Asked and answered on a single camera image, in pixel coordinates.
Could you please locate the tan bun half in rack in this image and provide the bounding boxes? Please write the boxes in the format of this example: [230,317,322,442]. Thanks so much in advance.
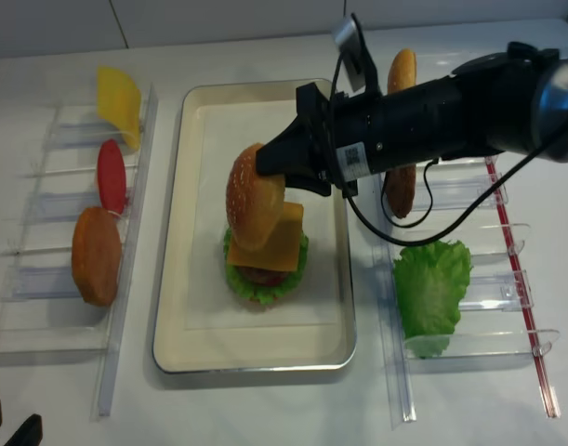
[387,48,417,95]

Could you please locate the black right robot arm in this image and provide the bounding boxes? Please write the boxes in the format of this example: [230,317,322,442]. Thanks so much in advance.
[256,42,568,196]

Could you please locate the clear acrylic right rack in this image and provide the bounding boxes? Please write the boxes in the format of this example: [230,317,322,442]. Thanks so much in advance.
[368,156,561,426]

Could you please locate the sesame top bun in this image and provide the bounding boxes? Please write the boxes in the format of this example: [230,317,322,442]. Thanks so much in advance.
[225,143,285,251]

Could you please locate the green lettuce leaf in rack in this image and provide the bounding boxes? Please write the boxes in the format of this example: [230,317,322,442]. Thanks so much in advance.
[393,241,472,359]

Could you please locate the red tomato slice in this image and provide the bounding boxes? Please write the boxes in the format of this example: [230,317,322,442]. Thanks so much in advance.
[97,139,126,215]

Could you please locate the yellow cheese slice in rack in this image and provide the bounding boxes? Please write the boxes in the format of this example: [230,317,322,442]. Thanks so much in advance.
[97,66,141,150]

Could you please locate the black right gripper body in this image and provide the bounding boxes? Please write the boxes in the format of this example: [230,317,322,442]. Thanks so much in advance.
[297,77,468,196]

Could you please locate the clear acrylic left rack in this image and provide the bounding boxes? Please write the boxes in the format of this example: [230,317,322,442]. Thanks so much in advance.
[0,88,158,418]

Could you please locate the black camera cable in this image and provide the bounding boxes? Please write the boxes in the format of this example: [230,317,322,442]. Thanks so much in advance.
[330,50,568,246]

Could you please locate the clear acrylic rack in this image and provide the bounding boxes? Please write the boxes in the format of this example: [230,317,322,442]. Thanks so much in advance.
[368,156,561,426]
[0,88,158,418]

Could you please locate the brown meat patty in rack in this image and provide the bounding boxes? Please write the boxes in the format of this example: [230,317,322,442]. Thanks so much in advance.
[383,164,416,218]

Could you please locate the white paper liner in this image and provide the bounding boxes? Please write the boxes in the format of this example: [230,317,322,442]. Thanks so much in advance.
[187,100,338,329]

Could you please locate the orange breaded patty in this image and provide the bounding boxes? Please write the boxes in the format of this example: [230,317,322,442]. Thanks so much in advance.
[72,207,122,307]

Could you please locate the cream metal tray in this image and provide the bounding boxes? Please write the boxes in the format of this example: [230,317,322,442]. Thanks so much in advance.
[152,80,356,374]

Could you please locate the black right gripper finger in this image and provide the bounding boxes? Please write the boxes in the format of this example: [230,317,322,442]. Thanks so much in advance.
[285,174,331,196]
[256,116,316,177]

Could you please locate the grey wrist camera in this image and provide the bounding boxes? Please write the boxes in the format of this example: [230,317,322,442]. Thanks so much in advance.
[331,13,361,51]

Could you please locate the brown meat patty on burger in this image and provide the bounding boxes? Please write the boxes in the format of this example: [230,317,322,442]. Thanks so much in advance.
[235,266,289,287]

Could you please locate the green lettuce under patty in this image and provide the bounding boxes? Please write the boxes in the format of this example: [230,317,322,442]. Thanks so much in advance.
[223,228,309,300]

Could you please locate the orange cheese slice on burger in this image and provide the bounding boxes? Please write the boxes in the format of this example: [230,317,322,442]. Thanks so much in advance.
[226,202,304,272]

